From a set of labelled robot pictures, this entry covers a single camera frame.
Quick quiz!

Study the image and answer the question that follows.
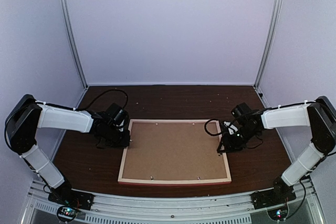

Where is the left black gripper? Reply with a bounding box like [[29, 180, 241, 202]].
[[104, 125, 130, 147]]

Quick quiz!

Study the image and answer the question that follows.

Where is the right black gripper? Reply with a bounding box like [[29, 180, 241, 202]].
[[218, 125, 258, 154]]

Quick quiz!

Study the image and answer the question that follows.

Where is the brown backing board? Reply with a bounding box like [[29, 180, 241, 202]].
[[122, 122, 228, 179]]

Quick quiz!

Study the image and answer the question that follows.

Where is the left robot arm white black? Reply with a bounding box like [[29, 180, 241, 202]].
[[4, 94, 130, 205]]

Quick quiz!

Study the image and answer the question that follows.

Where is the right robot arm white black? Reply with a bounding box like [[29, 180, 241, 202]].
[[217, 96, 335, 204]]

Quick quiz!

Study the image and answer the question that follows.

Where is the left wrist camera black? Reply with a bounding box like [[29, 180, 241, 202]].
[[116, 120, 128, 132]]

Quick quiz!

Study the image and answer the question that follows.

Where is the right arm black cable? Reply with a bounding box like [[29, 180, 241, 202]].
[[204, 118, 225, 136]]

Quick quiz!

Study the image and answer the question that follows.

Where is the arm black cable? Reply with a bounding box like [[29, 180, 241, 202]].
[[78, 89, 129, 112], [204, 118, 225, 136]]

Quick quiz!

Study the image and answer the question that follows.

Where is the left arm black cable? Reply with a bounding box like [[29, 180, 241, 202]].
[[78, 89, 129, 112]]

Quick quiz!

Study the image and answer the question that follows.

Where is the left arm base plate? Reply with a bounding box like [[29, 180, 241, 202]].
[[48, 190, 94, 210]]

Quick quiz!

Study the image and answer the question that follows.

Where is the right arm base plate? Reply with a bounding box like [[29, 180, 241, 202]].
[[250, 189, 296, 209]]

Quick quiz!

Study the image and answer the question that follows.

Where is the aluminium front rail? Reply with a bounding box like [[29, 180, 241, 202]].
[[26, 174, 323, 224]]

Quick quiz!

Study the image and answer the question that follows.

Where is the right aluminium corner post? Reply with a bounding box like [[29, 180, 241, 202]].
[[254, 0, 283, 90]]

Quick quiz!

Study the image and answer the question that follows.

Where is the aluminium corner post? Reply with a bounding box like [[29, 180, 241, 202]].
[[254, 0, 283, 90], [60, 0, 88, 89]]

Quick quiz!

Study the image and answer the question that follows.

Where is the left aluminium corner post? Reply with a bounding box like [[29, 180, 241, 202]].
[[60, 0, 88, 89]]

